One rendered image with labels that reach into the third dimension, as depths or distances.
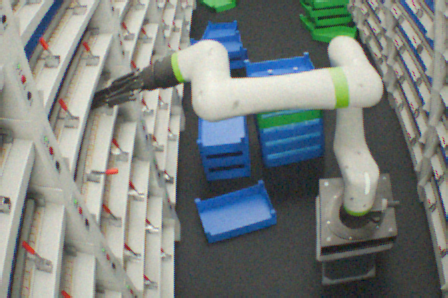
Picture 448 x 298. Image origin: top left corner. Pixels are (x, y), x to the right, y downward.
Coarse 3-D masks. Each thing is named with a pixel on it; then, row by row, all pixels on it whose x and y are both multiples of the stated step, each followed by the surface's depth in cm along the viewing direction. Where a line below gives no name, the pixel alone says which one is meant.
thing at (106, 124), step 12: (108, 72) 161; (120, 72) 163; (108, 120) 149; (84, 132) 144; (96, 132) 145; (108, 132) 146; (96, 144) 141; (108, 144) 142; (96, 156) 138; (96, 168) 135; (84, 180) 131; (84, 192) 128; (96, 192) 129; (96, 204) 126; (96, 216) 118
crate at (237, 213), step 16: (240, 192) 235; (256, 192) 238; (208, 208) 237; (224, 208) 236; (240, 208) 234; (256, 208) 233; (272, 208) 225; (208, 224) 230; (224, 224) 229; (240, 224) 228; (256, 224) 222; (208, 240) 221
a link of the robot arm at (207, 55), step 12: (192, 48) 136; (204, 48) 134; (216, 48) 135; (180, 60) 136; (192, 60) 135; (204, 60) 133; (216, 60) 134; (228, 60) 138; (180, 72) 137; (192, 72) 135; (228, 72) 135
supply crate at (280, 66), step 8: (248, 64) 230; (256, 64) 232; (264, 64) 233; (272, 64) 233; (280, 64) 234; (288, 64) 234; (296, 64) 234; (304, 64) 235; (248, 72) 233; (256, 72) 235; (264, 72) 235; (272, 72) 234; (280, 72) 233; (288, 72) 233
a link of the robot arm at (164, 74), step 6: (156, 60) 140; (162, 60) 139; (168, 60) 138; (156, 66) 138; (162, 66) 138; (168, 66) 137; (156, 72) 138; (162, 72) 138; (168, 72) 137; (156, 78) 139; (162, 78) 138; (168, 78) 138; (174, 78) 138; (162, 84) 139; (168, 84) 140; (174, 84) 140
